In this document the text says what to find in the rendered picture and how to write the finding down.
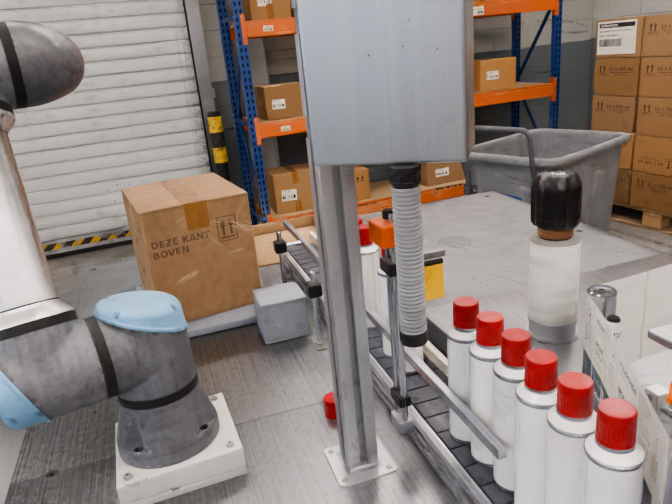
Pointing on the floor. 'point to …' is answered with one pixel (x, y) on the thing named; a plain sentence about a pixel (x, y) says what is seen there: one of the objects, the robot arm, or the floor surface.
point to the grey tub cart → (604, 149)
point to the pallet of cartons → (638, 112)
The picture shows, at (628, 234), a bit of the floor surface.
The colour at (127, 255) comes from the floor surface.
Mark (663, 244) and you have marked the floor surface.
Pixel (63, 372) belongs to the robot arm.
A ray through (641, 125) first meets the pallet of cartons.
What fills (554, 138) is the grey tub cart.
